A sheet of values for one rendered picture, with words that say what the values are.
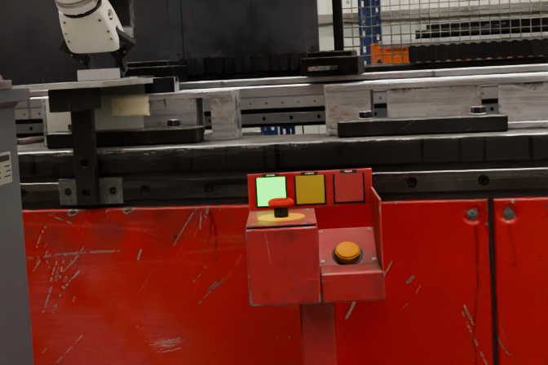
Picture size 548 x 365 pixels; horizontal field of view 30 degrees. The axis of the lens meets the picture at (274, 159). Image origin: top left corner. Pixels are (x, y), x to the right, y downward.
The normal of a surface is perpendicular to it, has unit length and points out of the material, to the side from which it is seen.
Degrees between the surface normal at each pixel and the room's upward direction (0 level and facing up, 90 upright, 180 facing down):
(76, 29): 131
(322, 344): 90
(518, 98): 90
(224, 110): 90
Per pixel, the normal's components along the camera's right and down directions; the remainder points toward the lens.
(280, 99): -0.21, 0.10
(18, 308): 0.99, -0.04
